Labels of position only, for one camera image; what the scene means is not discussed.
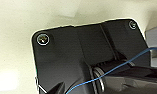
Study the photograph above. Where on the dark robot base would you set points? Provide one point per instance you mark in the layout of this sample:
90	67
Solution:
64	56

